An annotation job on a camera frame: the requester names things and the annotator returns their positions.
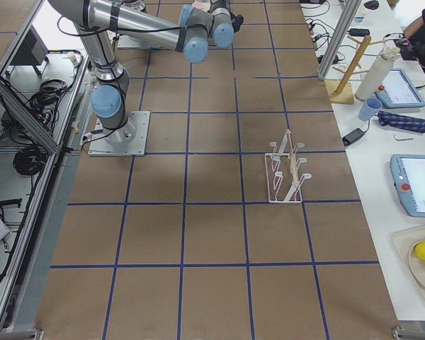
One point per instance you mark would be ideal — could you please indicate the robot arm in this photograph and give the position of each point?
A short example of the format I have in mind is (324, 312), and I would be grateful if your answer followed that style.
(104, 26)

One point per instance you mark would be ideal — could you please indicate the blue cup on side table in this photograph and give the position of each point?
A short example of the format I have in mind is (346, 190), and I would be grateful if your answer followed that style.
(371, 106)

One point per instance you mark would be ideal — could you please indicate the wooden mug tree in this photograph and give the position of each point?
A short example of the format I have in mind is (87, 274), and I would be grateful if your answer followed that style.
(341, 92)

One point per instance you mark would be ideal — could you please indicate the black power adapter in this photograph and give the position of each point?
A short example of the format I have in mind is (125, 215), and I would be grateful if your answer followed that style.
(352, 136)

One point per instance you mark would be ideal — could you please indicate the blue teach pendant far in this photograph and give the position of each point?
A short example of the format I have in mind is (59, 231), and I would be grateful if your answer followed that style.
(397, 91)

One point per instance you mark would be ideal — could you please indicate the blue teach pendant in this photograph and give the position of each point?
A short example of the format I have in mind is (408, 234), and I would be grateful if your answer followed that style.
(397, 91)
(408, 172)

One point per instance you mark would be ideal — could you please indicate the cream tray on side table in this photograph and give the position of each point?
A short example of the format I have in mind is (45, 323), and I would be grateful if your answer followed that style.
(404, 243)

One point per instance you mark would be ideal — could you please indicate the blue teach pendant near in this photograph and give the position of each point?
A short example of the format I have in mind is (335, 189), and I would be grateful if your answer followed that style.
(408, 172)

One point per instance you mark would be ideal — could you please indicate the blue plaid cloth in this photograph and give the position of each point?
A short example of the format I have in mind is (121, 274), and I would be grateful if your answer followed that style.
(402, 122)

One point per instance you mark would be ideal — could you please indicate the white wire cup rack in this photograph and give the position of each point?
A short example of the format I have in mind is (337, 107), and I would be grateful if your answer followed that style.
(283, 179)

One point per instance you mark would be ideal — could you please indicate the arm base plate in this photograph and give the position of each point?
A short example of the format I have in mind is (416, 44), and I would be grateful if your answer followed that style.
(129, 140)

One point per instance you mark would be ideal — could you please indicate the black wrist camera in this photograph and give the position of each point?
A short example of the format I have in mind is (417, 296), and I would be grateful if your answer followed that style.
(237, 21)

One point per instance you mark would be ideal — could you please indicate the aluminium frame post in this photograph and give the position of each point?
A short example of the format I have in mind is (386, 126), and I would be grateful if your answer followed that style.
(343, 23)

